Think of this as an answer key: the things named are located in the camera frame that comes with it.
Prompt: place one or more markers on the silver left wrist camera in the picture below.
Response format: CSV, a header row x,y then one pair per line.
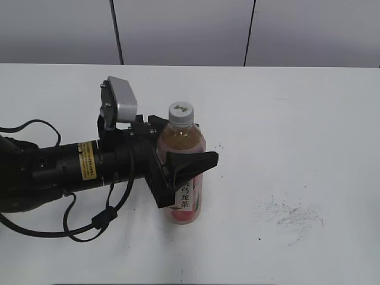
x,y
119,104

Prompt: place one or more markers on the white bottle cap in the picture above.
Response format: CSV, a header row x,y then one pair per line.
x,y
181,114

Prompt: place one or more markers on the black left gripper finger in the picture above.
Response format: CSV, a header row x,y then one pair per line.
x,y
157,123
183,167

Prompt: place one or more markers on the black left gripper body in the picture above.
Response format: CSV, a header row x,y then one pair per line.
x,y
132,153

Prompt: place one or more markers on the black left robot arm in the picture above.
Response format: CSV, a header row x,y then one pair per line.
x,y
32,176

